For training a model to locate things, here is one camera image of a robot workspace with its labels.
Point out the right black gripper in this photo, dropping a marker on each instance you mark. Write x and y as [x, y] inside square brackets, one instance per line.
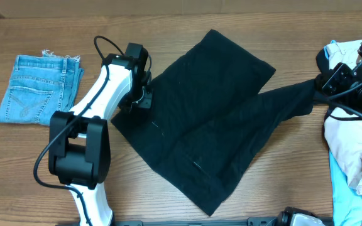
[320, 85]

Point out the black shorts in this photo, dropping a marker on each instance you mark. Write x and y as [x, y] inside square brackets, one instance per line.
[209, 118]

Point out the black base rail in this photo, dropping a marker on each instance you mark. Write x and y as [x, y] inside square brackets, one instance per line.
[251, 221]

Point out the folded blue denim shorts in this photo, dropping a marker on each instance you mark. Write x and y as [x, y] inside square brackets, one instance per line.
[39, 86]

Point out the light blue garment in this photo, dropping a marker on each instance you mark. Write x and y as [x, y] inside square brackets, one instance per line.
[347, 205]

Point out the light pink shorts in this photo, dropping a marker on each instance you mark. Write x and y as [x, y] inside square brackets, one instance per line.
[345, 137]

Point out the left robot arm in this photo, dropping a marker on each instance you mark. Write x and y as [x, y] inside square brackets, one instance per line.
[80, 154]

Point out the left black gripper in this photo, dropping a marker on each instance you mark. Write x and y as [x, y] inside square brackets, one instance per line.
[147, 102]

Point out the black garment under pile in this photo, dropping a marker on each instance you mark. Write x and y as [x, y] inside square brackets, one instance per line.
[322, 62]

